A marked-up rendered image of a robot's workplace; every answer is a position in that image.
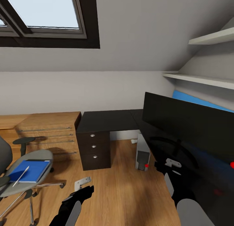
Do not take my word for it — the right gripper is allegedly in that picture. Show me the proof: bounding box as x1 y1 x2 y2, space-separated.
155 162 176 176

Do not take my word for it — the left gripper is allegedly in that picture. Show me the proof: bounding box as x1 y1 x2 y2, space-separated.
70 186 94 203

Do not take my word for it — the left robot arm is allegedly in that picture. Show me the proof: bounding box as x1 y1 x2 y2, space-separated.
49 177 94 226

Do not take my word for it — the monitor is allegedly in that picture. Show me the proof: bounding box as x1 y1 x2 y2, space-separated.
142 92 234 169

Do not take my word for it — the folder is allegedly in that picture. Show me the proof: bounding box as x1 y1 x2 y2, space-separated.
8 160 50 183

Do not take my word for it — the mouse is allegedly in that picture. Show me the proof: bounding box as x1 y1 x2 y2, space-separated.
156 144 165 151

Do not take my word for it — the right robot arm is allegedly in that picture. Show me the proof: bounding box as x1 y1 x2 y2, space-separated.
155 158 215 226

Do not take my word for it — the desktop computer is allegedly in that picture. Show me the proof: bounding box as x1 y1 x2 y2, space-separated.
136 134 150 171

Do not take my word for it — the swivel chair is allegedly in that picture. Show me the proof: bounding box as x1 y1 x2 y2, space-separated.
0 136 65 226

